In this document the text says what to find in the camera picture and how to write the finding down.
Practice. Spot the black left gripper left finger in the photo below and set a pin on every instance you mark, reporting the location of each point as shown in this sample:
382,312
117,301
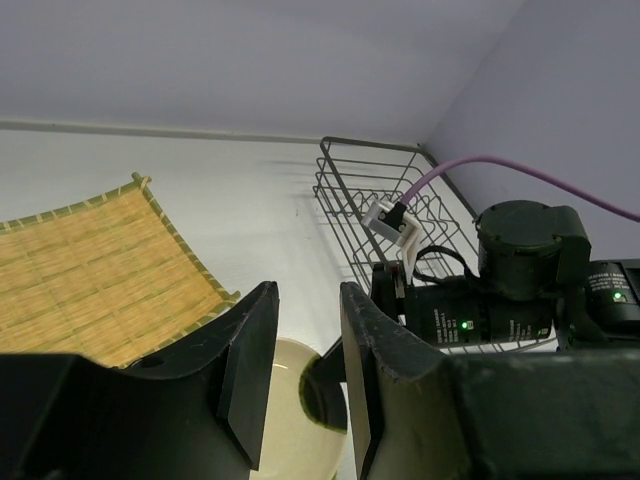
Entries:
195,409

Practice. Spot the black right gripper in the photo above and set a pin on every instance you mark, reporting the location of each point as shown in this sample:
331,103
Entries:
388,294

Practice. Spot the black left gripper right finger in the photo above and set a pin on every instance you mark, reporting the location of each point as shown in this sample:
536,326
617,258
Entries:
417,413

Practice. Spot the cream ceramic bowl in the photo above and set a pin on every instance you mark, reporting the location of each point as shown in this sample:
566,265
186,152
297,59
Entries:
296,445

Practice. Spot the square bamboo tray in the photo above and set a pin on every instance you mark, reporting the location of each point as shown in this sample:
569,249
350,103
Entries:
109,277

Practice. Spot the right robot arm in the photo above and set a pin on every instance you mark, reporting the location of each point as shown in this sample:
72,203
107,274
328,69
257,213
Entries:
535,280

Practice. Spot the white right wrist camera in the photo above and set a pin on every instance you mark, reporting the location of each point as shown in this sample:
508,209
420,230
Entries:
394,223

